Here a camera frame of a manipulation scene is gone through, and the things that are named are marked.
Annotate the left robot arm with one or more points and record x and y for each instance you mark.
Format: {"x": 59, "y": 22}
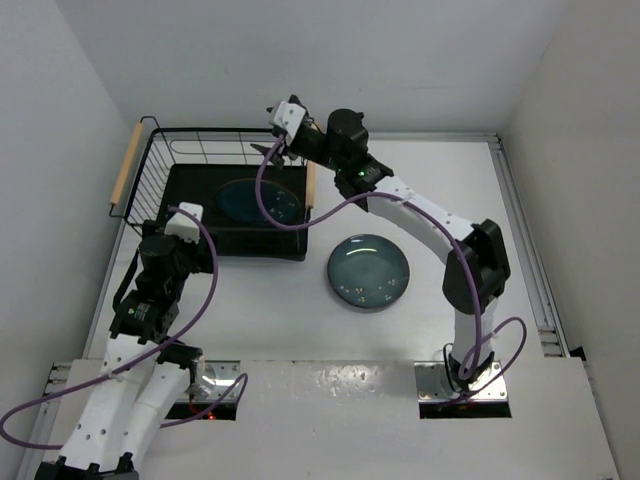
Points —
{"x": 143, "y": 371}

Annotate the teal plate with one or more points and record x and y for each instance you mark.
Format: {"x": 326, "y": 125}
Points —
{"x": 237, "y": 201}
{"x": 368, "y": 272}

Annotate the wooden rack handle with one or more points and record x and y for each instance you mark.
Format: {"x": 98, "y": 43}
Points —
{"x": 310, "y": 185}
{"x": 126, "y": 165}

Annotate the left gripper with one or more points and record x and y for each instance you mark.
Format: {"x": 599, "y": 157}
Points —
{"x": 198, "y": 262}

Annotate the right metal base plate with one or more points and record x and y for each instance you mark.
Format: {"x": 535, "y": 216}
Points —
{"x": 433, "y": 387}

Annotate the metal base plate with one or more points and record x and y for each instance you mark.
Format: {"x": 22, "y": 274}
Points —
{"x": 212, "y": 378}
{"x": 433, "y": 387}

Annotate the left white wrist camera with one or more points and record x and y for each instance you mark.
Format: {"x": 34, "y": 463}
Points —
{"x": 181, "y": 225}

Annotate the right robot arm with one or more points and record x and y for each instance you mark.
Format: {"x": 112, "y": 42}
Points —
{"x": 476, "y": 264}

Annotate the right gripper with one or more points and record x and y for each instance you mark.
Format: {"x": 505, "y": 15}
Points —
{"x": 290, "y": 149}

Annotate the right wooden rack handle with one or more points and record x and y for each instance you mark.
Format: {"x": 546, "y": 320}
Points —
{"x": 310, "y": 185}

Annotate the black wire dish rack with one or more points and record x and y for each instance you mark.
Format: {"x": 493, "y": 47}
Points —
{"x": 215, "y": 168}

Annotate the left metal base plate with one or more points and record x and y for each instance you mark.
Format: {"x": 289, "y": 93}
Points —
{"x": 212, "y": 378}

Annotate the left wooden rack handle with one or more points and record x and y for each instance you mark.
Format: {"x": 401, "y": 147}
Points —
{"x": 126, "y": 165}

